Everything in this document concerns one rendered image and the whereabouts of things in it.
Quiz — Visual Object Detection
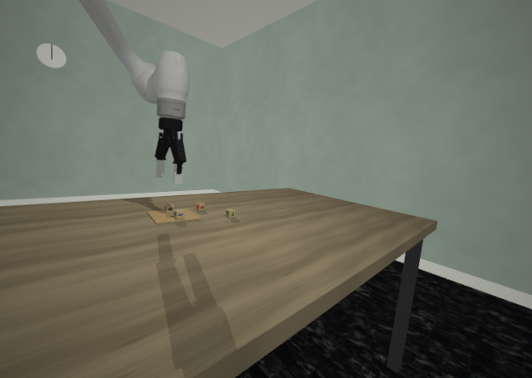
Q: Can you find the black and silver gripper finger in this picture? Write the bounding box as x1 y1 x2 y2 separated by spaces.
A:
155 133 169 178
165 133 186 184

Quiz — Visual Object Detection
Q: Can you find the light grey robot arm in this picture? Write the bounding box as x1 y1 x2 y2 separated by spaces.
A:
79 0 190 120

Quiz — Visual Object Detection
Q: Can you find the tan flat mat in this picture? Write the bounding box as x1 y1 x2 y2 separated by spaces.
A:
147 209 201 224

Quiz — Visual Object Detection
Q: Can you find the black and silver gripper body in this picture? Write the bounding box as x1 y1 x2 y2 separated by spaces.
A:
159 117 183 144

